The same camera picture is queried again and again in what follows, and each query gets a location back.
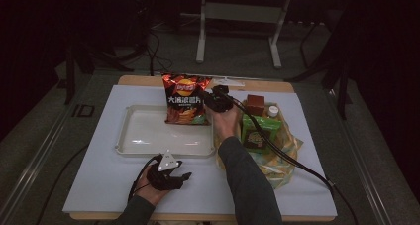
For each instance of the white plastic tray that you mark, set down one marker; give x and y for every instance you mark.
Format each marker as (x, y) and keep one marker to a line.
(148, 135)

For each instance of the green snack packet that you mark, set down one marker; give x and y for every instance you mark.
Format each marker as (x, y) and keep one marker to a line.
(256, 135)

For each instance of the white metal stand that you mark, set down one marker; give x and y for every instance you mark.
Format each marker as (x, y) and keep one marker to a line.
(241, 12)

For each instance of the white table mat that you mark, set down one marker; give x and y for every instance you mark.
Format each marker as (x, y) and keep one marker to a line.
(99, 185)

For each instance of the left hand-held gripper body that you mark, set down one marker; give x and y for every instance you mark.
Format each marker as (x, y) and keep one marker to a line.
(161, 180)

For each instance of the person's right hand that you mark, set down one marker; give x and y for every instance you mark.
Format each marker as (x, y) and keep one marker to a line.
(226, 124)

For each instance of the fruit print cloth bag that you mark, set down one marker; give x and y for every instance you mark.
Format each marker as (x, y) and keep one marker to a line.
(280, 165)

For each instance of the black stand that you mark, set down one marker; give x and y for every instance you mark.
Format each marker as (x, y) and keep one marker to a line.
(343, 86)
(70, 76)

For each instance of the red black chips bag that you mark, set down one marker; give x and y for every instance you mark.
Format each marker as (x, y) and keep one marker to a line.
(185, 99)

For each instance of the orange drink bottle white cap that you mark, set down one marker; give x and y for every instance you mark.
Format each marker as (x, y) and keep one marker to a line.
(273, 111)

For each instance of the person's left hand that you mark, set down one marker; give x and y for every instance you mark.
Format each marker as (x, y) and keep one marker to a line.
(147, 192)

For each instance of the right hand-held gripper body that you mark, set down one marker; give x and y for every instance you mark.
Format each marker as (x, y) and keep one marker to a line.
(222, 101)

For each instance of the brown box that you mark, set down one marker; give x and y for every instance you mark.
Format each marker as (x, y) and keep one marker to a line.
(255, 104)

